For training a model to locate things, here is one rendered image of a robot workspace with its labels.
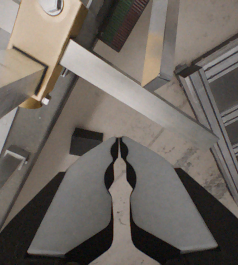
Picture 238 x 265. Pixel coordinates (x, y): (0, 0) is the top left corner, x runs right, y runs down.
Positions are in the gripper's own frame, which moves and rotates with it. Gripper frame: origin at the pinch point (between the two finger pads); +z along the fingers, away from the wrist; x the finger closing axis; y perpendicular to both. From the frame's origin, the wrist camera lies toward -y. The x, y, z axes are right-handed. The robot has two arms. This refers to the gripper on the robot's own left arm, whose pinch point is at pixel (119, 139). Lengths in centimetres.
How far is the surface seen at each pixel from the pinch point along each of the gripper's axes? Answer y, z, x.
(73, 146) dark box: 54, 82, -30
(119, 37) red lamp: -6.5, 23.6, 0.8
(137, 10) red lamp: -10.4, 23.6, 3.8
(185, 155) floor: 75, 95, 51
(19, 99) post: -1.8, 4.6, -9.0
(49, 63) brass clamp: -4.3, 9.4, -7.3
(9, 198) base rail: 33, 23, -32
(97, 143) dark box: 52, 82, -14
